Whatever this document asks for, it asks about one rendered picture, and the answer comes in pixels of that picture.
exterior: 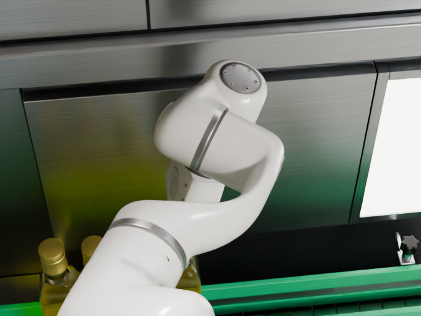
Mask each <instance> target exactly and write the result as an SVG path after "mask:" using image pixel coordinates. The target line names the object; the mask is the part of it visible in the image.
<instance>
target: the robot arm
mask: <svg viewBox="0 0 421 316"><path fill-rule="evenodd" d="M267 91H268V90H267V85H266V81H265V79H264V77H263V76H262V75H261V73H260V72H259V71H258V70H257V69H255V67H253V66H251V65H249V64H247V63H245V62H243V61H239V60H222V61H218V62H217V63H215V64H213V65H212V66H211V67H210V68H209V69H208V70H207V72H206V74H205V76H204V78H203V79H202V80H201V81H200V82H199V83H198V84H196V85H195V86H194V87H193V88H191V89H190V90H189V91H188V92H186V93H185V94H183V95H182V96H181V97H179V98H178V99H177V100H176V101H174V102H170V103H169V104H168V105H167V106H166V107H165V108H164V109H163V111H162V113H161V114H160V116H159V117H158V119H157V122H156V124H155V128H154V133H153V142H154V145H155V147H156V148H157V150H158V151H159V152H160V153H162V154H163V155H164V156H166V157H168V158H170V159H171V161H170V164H169V166H168V169H167V172H166V175H165V184H166V191H167V201H163V200H142V201H135V202H132V203H130V204H128V205H126V206H124V207H123V208H121V210H119V212H118V213H117V215H116V216H115V218H114V220H113V221H112V223H111V225H110V227H109V228H108V230H107V232H106V233H105V235H104V237H103V238H102V240H101V241H100V243H99V245H98V246H97V248H96V250H95V252H94V254H93V255H92V257H91V258H90V260H89V262H88V263H87V264H86V266H85V267H84V269H83V271H82V272H81V274H80V276H79V277H78V279H77V281H76V282H75V284H74V285H73V287H72V289H71V290H70V292H69V294H68V295H67V297H66V299H65V301H64V302H63V304H62V306H61V308H60V310H59V312H58V314H57V316H215V314H214V311H213V308H212V306H211V304H210V303H209V302H208V300H207V299H206V298H205V297H203V296H202V295H200V294H198V293H196V292H193V291H188V290H181V289H176V286H177V284H178V282H179V280H180V278H181V276H182V274H183V272H184V270H185V267H186V266H187V264H188V262H189V260H190V258H191V257H192V256H194V255H198V254H201V253H205V252H208V251H212V250H214V249H217V248H219V247H221V246H224V245H226V244H228V243H230V242H231V241H233V240H234V239H236V238H237V237H239V236H240V235H242V234H243V233H244V232H245V231H246V230H247V229H248V228H249V227H250V226H251V225H252V224H253V222H255V220H256V218H257V217H258V216H259V214H260V212H261V211H262V209H263V207H264V205H265V203H266V200H267V198H268V196H269V194H270V192H271V189H272V188H273V186H274V183H275V182H276V181H277V178H278V175H279V172H280V170H281V167H282V165H283V160H284V158H285V156H284V146H283V143H282V142H281V140H280V139H279V137H278V136H277V135H275V134H274V133H272V132H271V131H269V130H267V129H265V128H264V127H262V126H260V125H258V124H255V123H256V120H257V118H258V116H259V114H260V112H261V109H262V107H263V105H264V103H265V100H266V97H267ZM224 186H227V187H229V188H231V189H233V190H235V191H237V192H239V193H241V195H240V196H239V197H237V198H235V199H232V200H230V201H224V202H220V200H221V196H222V192H223V190H224Z"/></svg>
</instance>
